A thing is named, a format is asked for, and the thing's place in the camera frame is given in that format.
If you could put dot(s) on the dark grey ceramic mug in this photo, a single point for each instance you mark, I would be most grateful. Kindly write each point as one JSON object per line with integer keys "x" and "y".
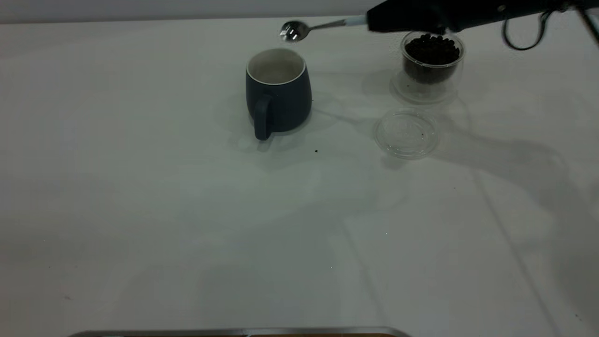
{"x": 285, "y": 103}

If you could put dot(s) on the clear double-wall glass cup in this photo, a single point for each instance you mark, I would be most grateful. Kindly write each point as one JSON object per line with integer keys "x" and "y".
{"x": 423, "y": 89}

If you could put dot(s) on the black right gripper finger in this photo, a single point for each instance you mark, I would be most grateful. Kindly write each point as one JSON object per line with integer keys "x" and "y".
{"x": 407, "y": 25}
{"x": 407, "y": 9}

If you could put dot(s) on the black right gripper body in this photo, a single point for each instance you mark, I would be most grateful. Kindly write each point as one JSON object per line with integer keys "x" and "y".
{"x": 472, "y": 14}

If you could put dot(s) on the clear round glass lid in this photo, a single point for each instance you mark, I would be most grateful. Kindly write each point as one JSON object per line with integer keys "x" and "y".
{"x": 406, "y": 135}

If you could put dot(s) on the dark coffee beans heap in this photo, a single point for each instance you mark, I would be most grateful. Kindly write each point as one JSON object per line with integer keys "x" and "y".
{"x": 430, "y": 54}

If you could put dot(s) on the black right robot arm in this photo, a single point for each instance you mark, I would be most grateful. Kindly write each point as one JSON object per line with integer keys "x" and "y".
{"x": 547, "y": 5}

